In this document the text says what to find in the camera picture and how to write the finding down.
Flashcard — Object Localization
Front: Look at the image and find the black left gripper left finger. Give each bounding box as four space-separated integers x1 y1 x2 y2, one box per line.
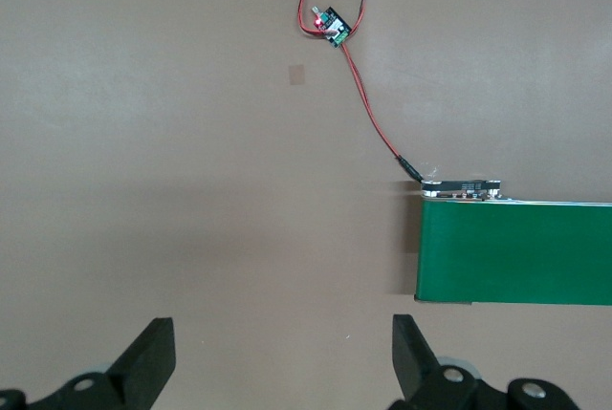
0 317 177 410

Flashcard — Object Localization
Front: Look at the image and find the green conveyor belt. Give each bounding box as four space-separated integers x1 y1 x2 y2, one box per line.
413 178 612 307

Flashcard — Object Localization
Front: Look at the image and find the small speed controller board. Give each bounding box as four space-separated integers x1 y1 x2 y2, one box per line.
309 6 353 50

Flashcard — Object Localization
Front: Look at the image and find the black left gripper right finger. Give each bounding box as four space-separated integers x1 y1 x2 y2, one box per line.
389 314 582 410

